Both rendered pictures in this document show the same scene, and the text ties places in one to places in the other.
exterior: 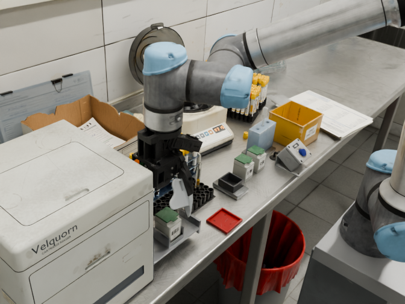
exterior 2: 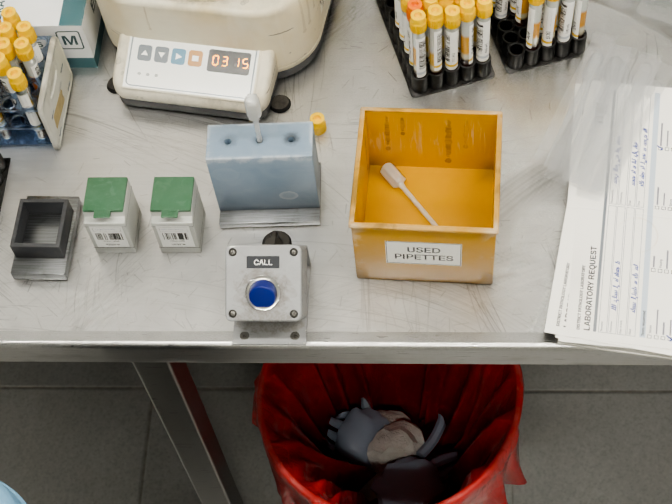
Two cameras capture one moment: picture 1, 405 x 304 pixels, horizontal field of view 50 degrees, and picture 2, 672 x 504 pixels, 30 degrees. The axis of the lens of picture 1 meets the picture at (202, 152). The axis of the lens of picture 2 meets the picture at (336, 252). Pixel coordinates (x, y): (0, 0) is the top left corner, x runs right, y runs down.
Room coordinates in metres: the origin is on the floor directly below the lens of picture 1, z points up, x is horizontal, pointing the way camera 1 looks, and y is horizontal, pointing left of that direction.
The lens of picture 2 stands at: (0.92, -0.82, 1.93)
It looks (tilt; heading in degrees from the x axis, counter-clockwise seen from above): 59 degrees down; 62
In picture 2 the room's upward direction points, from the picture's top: 8 degrees counter-clockwise
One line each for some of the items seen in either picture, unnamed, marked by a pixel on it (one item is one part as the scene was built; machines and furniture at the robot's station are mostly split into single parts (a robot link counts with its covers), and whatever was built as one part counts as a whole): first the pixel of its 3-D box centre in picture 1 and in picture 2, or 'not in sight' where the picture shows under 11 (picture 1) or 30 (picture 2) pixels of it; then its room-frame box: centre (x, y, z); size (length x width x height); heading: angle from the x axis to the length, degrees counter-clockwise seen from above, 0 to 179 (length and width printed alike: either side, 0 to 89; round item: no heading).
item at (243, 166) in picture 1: (243, 167); (112, 215); (1.06, -0.12, 0.91); 0.05 x 0.04 x 0.07; 52
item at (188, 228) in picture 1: (161, 239); not in sight; (0.73, 0.08, 0.92); 0.21 x 0.07 x 0.05; 142
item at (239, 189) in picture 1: (231, 184); (44, 232); (0.99, -0.09, 0.89); 0.09 x 0.05 x 0.04; 51
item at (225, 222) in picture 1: (224, 220); not in sight; (0.85, -0.07, 0.88); 0.07 x 0.07 x 0.01; 52
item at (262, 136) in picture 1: (260, 139); (265, 170); (1.20, -0.18, 0.92); 0.10 x 0.07 x 0.10; 144
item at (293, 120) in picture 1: (293, 125); (427, 196); (1.30, -0.30, 0.93); 0.13 x 0.13 x 0.10; 49
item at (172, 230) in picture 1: (167, 226); not in sight; (0.74, 0.07, 0.95); 0.05 x 0.04 x 0.06; 52
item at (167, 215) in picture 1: (167, 215); not in sight; (0.74, 0.07, 0.98); 0.05 x 0.04 x 0.01; 52
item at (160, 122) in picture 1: (164, 115); not in sight; (0.73, 0.08, 1.25); 0.08 x 0.08 x 0.05
